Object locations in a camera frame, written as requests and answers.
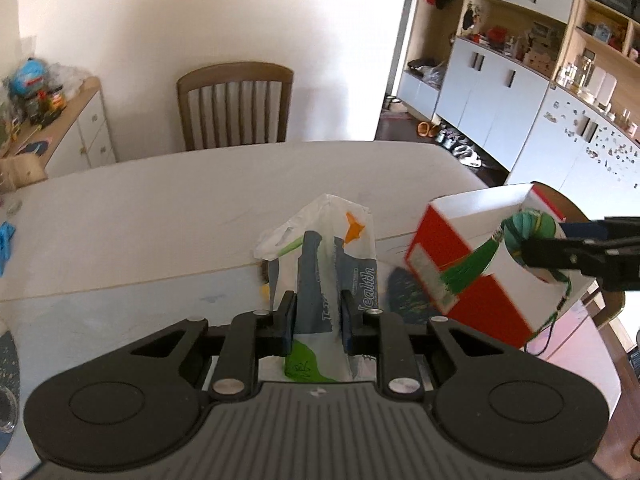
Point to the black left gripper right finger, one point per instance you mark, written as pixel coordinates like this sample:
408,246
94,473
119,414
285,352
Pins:
360,329

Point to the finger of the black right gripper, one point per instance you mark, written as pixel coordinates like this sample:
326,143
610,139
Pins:
614,263
611,228

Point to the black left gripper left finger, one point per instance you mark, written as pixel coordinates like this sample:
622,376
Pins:
276,328

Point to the green tassel pouch ornament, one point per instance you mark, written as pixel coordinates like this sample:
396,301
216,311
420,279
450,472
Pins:
492,290

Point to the white plastic tissue pack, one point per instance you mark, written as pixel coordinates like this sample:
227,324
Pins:
325,249

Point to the red and white cardboard box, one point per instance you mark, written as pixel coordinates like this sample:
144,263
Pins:
465,254

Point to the brown wooden dining chair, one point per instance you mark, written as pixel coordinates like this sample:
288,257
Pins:
234,104

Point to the white wooden sideboard cabinet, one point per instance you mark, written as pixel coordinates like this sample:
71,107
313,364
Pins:
78,140

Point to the blue rubber glove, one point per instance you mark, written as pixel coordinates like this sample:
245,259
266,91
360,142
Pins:
7,231

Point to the white wall storage unit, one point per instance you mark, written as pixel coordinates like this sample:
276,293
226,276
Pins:
548,89

